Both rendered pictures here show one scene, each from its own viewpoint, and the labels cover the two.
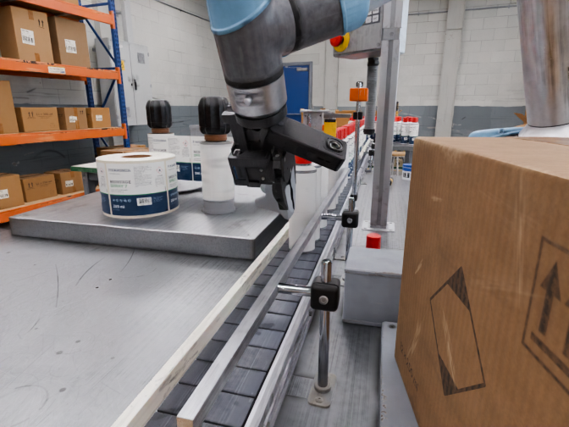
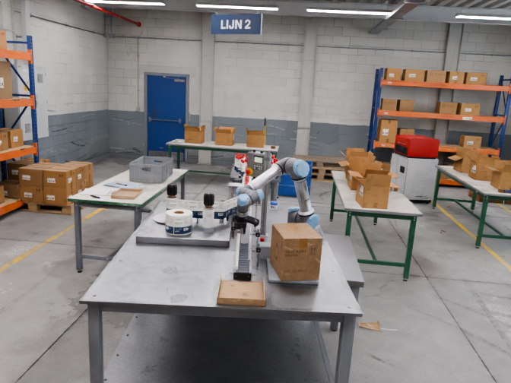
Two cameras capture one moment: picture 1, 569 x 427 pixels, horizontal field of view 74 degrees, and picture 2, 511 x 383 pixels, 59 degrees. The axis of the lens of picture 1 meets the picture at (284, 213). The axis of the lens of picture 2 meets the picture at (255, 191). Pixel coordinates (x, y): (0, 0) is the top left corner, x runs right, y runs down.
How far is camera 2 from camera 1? 249 cm
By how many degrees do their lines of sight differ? 16
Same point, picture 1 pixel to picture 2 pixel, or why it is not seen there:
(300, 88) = (177, 97)
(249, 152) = (239, 222)
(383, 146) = (264, 207)
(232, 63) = (241, 209)
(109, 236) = (178, 242)
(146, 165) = (187, 216)
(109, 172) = (175, 219)
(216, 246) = (216, 243)
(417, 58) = (280, 80)
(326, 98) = (202, 108)
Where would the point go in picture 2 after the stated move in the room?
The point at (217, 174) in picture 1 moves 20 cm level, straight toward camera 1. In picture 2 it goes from (210, 219) to (219, 226)
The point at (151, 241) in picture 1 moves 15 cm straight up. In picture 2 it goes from (193, 242) to (194, 223)
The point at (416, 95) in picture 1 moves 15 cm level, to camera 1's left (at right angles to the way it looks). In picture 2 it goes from (280, 111) to (274, 110)
